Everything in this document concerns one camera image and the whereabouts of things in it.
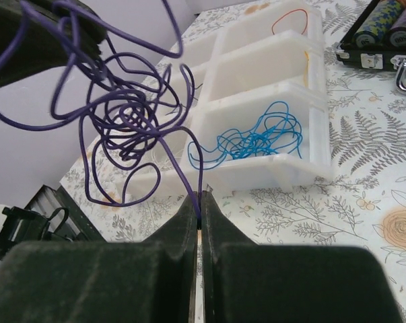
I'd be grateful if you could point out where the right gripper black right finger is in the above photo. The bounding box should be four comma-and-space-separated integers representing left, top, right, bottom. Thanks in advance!
201, 191, 402, 323

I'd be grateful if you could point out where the floral patterned table mat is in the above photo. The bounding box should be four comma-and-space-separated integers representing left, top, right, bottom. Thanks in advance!
61, 1, 406, 322

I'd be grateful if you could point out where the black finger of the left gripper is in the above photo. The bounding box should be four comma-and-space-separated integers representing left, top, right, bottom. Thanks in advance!
0, 1, 107, 88

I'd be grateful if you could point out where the black poker chip case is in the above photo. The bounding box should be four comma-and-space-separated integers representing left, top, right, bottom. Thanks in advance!
335, 1, 406, 95

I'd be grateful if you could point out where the black metal base plate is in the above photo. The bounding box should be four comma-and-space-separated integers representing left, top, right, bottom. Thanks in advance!
24, 185, 106, 242

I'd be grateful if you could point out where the white plastic compartment tray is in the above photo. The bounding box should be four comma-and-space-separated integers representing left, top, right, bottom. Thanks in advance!
116, 0, 333, 199

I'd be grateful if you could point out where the blue thin wire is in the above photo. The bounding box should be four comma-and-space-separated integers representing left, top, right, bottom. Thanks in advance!
187, 100, 304, 169

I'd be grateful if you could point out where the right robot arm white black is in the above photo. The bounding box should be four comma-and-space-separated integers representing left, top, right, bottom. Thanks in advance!
0, 192, 402, 322

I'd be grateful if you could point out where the purple thin wire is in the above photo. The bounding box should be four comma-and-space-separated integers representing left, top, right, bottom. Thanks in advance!
0, 0, 205, 221

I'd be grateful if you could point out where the orange thin wire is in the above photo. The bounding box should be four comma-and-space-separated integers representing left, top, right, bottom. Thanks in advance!
271, 9, 310, 36

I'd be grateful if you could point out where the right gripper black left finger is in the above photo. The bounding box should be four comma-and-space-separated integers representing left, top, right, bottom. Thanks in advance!
0, 199, 197, 322

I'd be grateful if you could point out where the yellow thin wire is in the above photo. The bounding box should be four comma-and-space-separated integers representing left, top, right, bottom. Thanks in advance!
302, 50, 311, 85

